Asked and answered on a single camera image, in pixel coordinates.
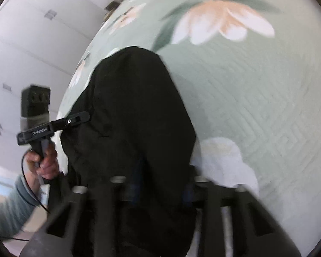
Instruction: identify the black hooded jacket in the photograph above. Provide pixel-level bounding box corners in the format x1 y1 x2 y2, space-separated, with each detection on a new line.
48 46 196 256

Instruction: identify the grey sleeve forearm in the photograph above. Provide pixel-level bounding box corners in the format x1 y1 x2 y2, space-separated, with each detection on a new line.
0 176 39 238

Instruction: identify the person left hand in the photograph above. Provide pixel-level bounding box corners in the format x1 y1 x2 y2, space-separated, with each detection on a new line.
24 142 59 182

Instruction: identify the white wardrobe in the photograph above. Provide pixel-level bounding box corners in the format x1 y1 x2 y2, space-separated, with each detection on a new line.
0 0 114 172

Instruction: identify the floral green bed sheet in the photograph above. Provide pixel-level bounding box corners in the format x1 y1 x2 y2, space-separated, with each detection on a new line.
58 0 321 256

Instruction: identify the black cable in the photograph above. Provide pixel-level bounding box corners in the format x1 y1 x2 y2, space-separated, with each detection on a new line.
0 149 52 241

